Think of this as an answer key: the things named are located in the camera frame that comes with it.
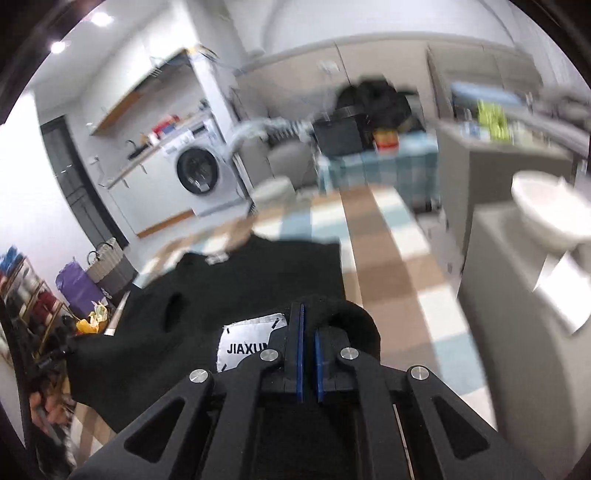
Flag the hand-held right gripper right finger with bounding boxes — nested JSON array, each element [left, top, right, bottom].
[[315, 327, 541, 480]]

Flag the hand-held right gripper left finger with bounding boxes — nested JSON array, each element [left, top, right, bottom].
[[69, 302, 306, 480]]

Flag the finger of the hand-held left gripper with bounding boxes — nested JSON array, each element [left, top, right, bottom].
[[34, 339, 77, 370]]

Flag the black knit sweater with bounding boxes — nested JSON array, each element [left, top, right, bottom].
[[65, 233, 382, 435]]

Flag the pile of black clothes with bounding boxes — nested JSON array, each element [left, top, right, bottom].
[[335, 79, 423, 134]]

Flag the person's left hand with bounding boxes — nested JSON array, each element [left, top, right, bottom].
[[28, 391, 75, 444]]

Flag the wooden shoe rack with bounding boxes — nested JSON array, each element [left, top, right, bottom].
[[0, 258, 70, 370]]

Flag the yellow snack bags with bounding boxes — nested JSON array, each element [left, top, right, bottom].
[[76, 300, 114, 335]]

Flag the rows of shoes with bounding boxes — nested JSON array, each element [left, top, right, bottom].
[[0, 247, 70, 370]]

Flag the purple bag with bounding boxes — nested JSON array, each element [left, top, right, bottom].
[[55, 261, 107, 319]]

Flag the woven basket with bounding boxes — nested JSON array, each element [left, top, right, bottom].
[[85, 237, 137, 296]]

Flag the plaid tablecloth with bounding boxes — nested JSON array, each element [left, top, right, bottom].
[[74, 182, 499, 462]]

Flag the dark door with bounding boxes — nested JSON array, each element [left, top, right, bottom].
[[41, 115, 130, 259]]

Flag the white base cabinets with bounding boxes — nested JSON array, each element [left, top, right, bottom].
[[99, 152, 199, 238]]

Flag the tall grey cabinet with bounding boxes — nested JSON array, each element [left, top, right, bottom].
[[457, 203, 591, 480]]

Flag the blue checked side table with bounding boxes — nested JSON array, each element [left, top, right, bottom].
[[316, 131, 439, 213]]

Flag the white washing machine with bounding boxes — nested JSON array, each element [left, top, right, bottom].
[[161, 117, 252, 217]]

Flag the black toaster oven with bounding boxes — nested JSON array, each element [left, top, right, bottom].
[[313, 106, 365, 158]]

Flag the red instant noodle cup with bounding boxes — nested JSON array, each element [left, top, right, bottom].
[[373, 128, 399, 151]]

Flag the red basket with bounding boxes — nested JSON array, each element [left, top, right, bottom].
[[150, 115, 181, 137]]

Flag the low grey cabinet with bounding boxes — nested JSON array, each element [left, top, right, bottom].
[[434, 117, 575, 273]]

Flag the white folded towel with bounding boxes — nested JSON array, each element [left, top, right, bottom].
[[531, 240, 591, 335]]

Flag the white basin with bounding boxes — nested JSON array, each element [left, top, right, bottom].
[[510, 170, 591, 243]]

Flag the green plush toy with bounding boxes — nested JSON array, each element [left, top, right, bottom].
[[475, 102, 511, 141]]

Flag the blue pillow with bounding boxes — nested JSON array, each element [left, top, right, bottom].
[[450, 82, 522, 109]]

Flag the grey padded headboard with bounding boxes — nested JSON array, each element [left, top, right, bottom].
[[427, 44, 546, 121]]

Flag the grey quilt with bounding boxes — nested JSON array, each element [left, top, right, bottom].
[[538, 90, 591, 134]]

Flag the white wall cabinets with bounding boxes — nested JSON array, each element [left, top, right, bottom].
[[90, 28, 197, 137]]

